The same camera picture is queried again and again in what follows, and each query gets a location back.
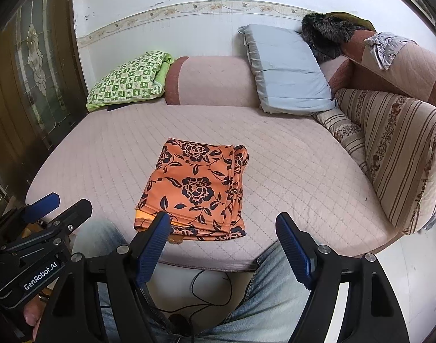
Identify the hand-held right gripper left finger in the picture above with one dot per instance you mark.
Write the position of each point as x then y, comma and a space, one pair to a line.
152, 246

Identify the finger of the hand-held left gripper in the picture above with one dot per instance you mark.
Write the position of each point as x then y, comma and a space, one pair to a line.
73, 214
42, 205

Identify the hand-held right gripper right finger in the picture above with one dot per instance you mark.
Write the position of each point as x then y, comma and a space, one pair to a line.
293, 250

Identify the orange black floral garment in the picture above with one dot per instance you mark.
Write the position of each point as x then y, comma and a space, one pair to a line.
193, 185

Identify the person's left hand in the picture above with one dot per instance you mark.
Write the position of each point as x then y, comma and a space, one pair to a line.
34, 311

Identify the person's left leg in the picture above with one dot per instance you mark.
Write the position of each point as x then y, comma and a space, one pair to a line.
103, 235

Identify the pink quilted mattress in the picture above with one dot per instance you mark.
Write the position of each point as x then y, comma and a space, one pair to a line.
293, 171

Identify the wooden door with glass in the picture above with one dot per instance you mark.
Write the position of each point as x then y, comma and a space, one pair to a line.
32, 78

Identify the small striped floral cushion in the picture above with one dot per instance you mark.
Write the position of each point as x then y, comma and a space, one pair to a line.
343, 128

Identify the large striped floral cushion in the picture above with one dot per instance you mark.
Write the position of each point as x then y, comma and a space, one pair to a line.
400, 150

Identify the green checked pillow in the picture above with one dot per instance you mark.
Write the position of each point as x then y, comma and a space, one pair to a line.
128, 78

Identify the grey-blue pillow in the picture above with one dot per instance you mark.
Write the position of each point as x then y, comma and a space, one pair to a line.
286, 71

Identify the fur-trimmed dark jacket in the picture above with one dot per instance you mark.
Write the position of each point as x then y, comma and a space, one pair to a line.
325, 32

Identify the white patterned cloth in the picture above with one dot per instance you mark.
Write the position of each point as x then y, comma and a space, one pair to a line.
386, 48

